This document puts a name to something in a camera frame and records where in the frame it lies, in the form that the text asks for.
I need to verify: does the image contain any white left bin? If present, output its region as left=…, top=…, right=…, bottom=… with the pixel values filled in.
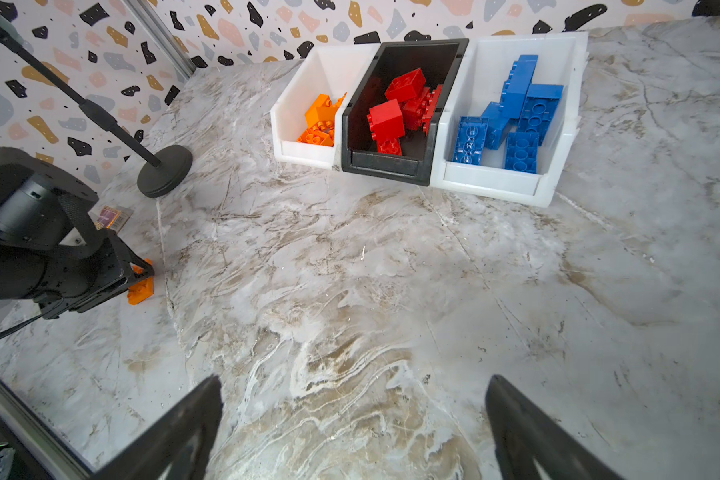
left=270, top=44, right=379, bottom=170

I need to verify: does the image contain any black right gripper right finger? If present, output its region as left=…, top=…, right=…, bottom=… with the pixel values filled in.
left=485, top=375, right=620, bottom=479

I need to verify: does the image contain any black middle bin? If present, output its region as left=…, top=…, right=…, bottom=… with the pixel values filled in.
left=341, top=38, right=468, bottom=186

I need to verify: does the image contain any aluminium rail base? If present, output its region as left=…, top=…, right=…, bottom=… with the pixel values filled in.
left=0, top=379, right=93, bottom=479

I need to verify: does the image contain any orange lego brick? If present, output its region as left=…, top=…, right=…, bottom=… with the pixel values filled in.
left=297, top=121, right=335, bottom=147
left=305, top=94, right=343, bottom=128
left=127, top=258, right=154, bottom=305

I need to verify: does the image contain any purple patterned card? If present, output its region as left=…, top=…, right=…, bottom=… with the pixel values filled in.
left=94, top=205, right=133, bottom=233

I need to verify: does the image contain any white right bin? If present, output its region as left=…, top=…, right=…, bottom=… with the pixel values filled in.
left=430, top=32, right=588, bottom=207

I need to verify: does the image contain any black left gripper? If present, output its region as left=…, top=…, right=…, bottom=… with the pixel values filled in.
left=65, top=230, right=155, bottom=312

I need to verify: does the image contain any red lego brick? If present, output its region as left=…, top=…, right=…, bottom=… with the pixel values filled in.
left=385, top=68, right=426, bottom=103
left=401, top=87, right=430, bottom=131
left=422, top=84, right=443, bottom=135
left=376, top=138, right=402, bottom=156
left=367, top=100, right=406, bottom=143

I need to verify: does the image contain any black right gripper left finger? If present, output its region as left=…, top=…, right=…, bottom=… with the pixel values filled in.
left=93, top=375, right=223, bottom=479

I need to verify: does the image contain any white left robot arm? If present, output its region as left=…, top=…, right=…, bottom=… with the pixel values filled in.
left=0, top=147, right=155, bottom=319

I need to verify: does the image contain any blue lego brick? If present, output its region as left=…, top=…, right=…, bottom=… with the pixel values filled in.
left=500, top=55, right=538, bottom=120
left=481, top=102, right=510, bottom=150
left=504, top=132, right=540, bottom=174
left=452, top=116, right=488, bottom=166
left=516, top=84, right=564, bottom=146

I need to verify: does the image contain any white bin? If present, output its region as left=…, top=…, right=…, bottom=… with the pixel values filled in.
left=270, top=44, right=379, bottom=170
left=430, top=32, right=588, bottom=207

